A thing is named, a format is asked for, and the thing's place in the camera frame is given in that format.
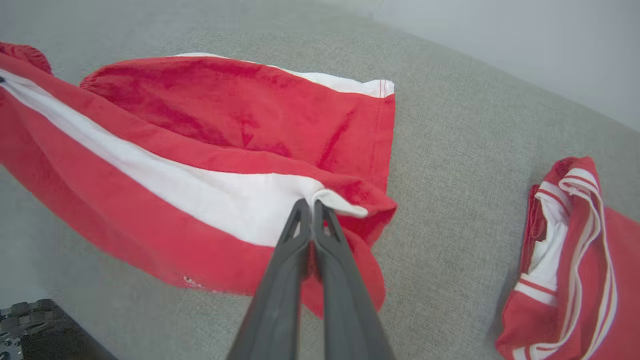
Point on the red basketball jersey white sleeves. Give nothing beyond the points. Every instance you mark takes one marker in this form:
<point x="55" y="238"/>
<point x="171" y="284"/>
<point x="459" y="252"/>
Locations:
<point x="620" y="280"/>

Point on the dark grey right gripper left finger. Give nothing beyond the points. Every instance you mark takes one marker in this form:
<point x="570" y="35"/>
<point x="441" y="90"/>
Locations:
<point x="280" y="310"/>

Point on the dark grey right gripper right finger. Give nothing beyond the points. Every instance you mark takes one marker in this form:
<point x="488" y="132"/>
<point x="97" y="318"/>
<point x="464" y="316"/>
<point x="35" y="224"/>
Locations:
<point x="345" y="310"/>

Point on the red shorts with white stripe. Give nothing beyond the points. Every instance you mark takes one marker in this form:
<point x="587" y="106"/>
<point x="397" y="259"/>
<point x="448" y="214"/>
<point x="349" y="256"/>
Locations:
<point x="200" y="115"/>

